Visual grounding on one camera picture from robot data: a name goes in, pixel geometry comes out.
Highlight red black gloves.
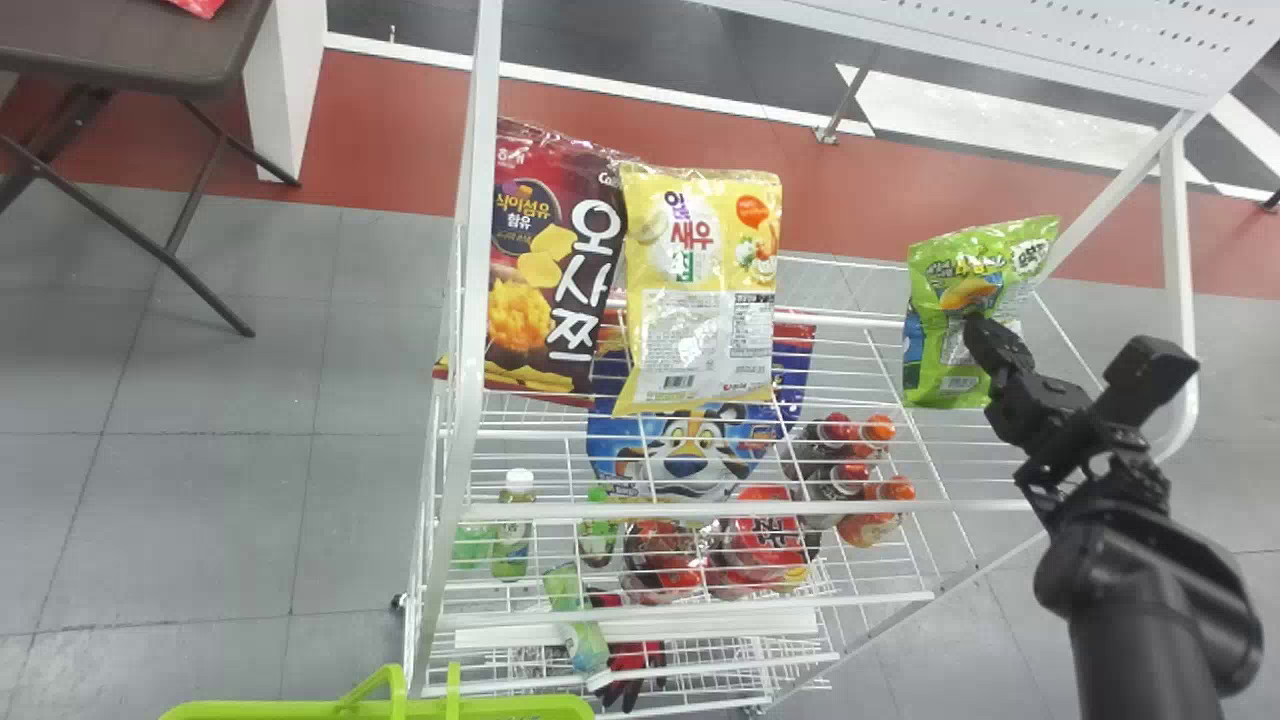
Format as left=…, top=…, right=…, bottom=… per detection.
left=588, top=640, right=668, bottom=714

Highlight blue cereal bag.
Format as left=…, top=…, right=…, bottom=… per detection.
left=586, top=312, right=817, bottom=503

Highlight white wire rack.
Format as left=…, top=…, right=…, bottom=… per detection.
left=390, top=0, right=1280, bottom=720

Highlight dark red snack packet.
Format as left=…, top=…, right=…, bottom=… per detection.
left=432, top=117, right=633, bottom=407

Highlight green snack packet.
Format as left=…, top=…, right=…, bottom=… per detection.
left=904, top=215, right=1061, bottom=410

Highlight dark side table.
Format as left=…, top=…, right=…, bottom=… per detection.
left=0, top=0, right=302, bottom=339

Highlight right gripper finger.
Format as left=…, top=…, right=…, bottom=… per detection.
left=962, top=312, right=1037, bottom=381

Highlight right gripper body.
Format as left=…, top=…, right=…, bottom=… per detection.
left=984, top=364, right=1098, bottom=453

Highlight red cap dark bottle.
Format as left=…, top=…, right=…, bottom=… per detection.
left=803, top=411, right=863, bottom=463
left=800, top=461, right=873, bottom=506

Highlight green basket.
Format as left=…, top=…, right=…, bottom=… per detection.
left=158, top=662, right=597, bottom=720

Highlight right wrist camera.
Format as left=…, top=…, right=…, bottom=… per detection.
left=1090, top=336, right=1201, bottom=433

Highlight yellow snack packet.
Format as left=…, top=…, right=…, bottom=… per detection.
left=611, top=161, right=784, bottom=418

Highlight white cap green bottle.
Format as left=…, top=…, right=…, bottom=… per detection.
left=490, top=467, right=537, bottom=583

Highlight blue snack packet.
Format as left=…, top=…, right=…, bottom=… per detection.
left=902, top=310, right=927, bottom=393

